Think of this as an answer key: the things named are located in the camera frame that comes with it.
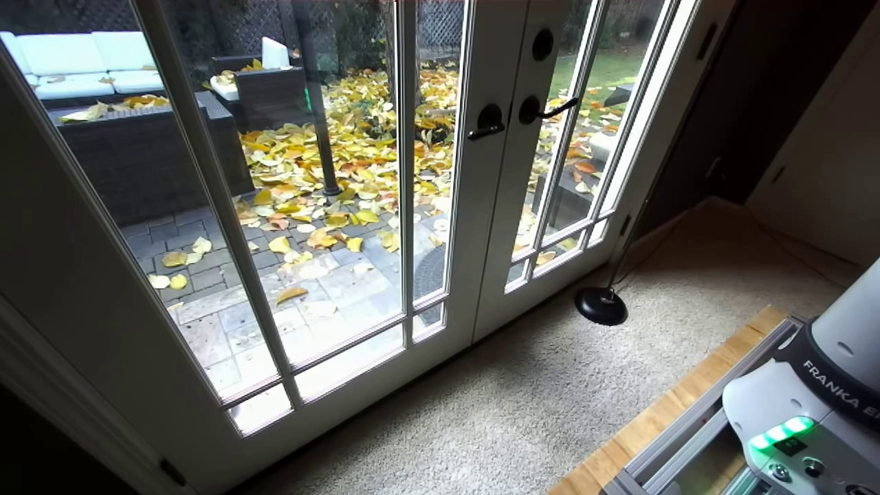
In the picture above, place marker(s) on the black round deadbolt lock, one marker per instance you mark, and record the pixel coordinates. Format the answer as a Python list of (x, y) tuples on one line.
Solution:
[(543, 44)]

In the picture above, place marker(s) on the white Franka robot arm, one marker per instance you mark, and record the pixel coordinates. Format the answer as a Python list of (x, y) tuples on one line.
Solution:
[(854, 330)]

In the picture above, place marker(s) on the black door hinge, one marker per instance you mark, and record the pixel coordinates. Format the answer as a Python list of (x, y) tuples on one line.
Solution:
[(626, 225), (172, 472), (708, 43)]

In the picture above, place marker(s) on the dark round doormat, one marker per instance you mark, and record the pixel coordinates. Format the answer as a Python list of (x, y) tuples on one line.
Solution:
[(429, 276)]

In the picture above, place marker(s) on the dark wicker patio lounger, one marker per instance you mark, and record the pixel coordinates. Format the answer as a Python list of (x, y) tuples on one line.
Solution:
[(572, 202)]

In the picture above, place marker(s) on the black floor lamp base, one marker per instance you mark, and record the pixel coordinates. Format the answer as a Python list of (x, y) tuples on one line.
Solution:
[(601, 307)]

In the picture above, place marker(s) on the dark wicker patio chair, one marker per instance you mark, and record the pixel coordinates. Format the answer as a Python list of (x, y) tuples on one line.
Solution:
[(271, 98)]

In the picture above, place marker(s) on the white object on patio chair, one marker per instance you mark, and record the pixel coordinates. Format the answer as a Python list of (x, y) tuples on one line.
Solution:
[(275, 52)]

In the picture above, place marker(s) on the dark wicker patio table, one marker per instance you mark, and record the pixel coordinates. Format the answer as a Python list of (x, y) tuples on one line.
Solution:
[(146, 166)]

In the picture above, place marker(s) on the white cushioned patio sofa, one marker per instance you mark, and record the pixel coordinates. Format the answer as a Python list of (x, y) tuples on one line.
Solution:
[(72, 58)]

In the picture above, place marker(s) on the black patio post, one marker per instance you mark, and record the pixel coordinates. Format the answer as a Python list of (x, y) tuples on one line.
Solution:
[(321, 139)]

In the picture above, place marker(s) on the white door frame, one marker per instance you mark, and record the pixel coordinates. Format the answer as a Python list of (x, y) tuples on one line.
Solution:
[(57, 393)]

